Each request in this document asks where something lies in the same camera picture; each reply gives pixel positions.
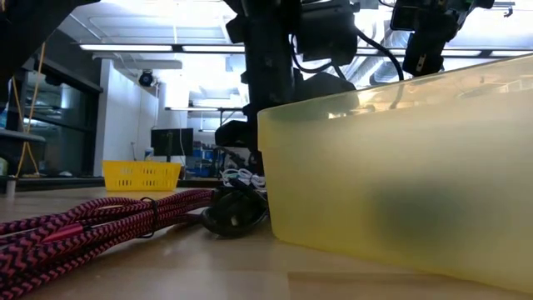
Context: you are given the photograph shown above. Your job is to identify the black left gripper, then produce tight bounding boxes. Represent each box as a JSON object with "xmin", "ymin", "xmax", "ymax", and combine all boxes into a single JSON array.
[{"xmin": 214, "ymin": 0, "xmax": 360, "ymax": 176}]

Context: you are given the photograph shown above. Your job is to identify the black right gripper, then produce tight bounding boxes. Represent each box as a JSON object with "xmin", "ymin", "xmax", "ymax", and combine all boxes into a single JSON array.
[{"xmin": 401, "ymin": 0, "xmax": 496, "ymax": 78}]

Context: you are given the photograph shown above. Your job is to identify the black cable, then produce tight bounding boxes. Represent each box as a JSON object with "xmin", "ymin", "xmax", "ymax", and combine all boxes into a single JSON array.
[{"xmin": 201, "ymin": 177, "xmax": 271, "ymax": 239}]

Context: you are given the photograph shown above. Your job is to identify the large translucent yellow bin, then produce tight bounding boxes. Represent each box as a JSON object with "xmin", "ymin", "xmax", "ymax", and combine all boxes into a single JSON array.
[{"xmin": 257, "ymin": 52, "xmax": 533, "ymax": 295}]

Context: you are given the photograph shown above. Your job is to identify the ceiling light strip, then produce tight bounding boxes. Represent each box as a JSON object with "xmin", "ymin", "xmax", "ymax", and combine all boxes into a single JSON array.
[
  {"xmin": 182, "ymin": 44, "xmax": 247, "ymax": 54},
  {"xmin": 357, "ymin": 48, "xmax": 533, "ymax": 59},
  {"xmin": 78, "ymin": 43, "xmax": 174, "ymax": 53}
]

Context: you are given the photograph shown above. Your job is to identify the blue storage bins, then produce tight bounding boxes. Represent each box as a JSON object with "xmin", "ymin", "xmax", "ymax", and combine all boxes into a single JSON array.
[{"xmin": 193, "ymin": 141, "xmax": 226, "ymax": 178}]

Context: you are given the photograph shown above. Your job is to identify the black background monitor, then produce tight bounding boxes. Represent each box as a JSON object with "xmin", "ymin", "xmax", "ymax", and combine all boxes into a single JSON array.
[{"xmin": 150, "ymin": 127, "xmax": 195, "ymax": 163}]

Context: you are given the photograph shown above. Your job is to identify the small yellow slotted basket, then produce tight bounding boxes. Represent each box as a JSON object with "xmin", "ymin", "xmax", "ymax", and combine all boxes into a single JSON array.
[{"xmin": 102, "ymin": 160, "xmax": 182, "ymax": 193}]

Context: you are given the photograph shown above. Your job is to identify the dark glass cabinet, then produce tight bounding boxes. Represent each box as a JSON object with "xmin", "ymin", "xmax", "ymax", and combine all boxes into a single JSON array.
[{"xmin": 0, "ymin": 53, "xmax": 104, "ymax": 180}]

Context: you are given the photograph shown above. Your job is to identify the black side desk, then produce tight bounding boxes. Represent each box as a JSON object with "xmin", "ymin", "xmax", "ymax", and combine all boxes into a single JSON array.
[{"xmin": 0, "ymin": 127, "xmax": 47, "ymax": 146}]

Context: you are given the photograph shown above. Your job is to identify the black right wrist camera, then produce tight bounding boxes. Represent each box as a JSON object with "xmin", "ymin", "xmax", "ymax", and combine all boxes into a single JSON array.
[{"xmin": 390, "ymin": 2, "xmax": 418, "ymax": 33}]

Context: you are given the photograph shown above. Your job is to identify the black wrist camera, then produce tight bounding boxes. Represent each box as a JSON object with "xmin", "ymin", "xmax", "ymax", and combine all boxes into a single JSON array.
[
  {"xmin": 296, "ymin": 0, "xmax": 360, "ymax": 67},
  {"xmin": 390, "ymin": 2, "xmax": 418, "ymax": 33}
]

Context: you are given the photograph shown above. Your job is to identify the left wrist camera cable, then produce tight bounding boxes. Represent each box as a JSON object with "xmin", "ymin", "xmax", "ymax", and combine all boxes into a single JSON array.
[{"xmin": 290, "ymin": 25, "xmax": 406, "ymax": 83}]

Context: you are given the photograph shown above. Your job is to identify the silver ventilation duct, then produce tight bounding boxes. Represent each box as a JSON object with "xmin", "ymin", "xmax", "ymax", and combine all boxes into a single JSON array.
[{"xmin": 361, "ymin": 57, "xmax": 401, "ymax": 87}]

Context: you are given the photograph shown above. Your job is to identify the white cable bundle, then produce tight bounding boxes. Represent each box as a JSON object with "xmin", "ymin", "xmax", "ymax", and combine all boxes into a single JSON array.
[{"xmin": 220, "ymin": 167, "xmax": 267, "ymax": 188}]

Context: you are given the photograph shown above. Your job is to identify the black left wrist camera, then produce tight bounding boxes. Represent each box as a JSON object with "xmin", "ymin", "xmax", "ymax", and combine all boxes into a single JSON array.
[{"xmin": 296, "ymin": 0, "xmax": 360, "ymax": 67}]

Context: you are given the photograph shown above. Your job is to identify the black dome camera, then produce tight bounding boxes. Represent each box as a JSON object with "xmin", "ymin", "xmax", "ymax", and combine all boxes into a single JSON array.
[{"xmin": 137, "ymin": 69, "xmax": 156, "ymax": 88}]

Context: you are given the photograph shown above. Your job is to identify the black cable tie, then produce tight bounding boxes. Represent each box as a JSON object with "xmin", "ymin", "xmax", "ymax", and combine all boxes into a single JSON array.
[{"xmin": 139, "ymin": 197, "xmax": 162, "ymax": 239}]

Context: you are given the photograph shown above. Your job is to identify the black aluminium frame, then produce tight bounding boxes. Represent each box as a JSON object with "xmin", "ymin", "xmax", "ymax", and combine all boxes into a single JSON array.
[{"xmin": 0, "ymin": 176, "xmax": 224, "ymax": 193}]

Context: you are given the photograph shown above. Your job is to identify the yellow cord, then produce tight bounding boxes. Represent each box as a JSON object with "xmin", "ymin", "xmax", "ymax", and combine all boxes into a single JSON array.
[{"xmin": 11, "ymin": 41, "xmax": 47, "ymax": 178}]

